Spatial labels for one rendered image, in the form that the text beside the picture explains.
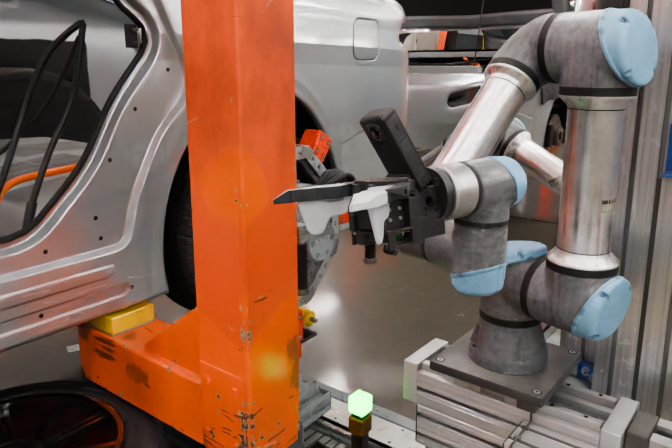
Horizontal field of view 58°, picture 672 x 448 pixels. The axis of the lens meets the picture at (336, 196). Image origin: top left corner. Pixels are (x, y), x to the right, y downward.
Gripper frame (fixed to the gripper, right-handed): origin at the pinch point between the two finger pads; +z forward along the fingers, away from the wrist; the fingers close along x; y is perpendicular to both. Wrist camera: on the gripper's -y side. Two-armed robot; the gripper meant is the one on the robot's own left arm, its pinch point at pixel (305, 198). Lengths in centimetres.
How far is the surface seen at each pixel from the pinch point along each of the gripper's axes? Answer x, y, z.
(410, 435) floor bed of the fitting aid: 99, 104, -100
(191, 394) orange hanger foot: 73, 50, -12
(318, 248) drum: 94, 28, -65
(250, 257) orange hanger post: 50, 17, -19
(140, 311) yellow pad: 107, 37, -13
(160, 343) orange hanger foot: 86, 41, -11
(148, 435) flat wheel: 86, 62, -5
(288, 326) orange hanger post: 56, 35, -29
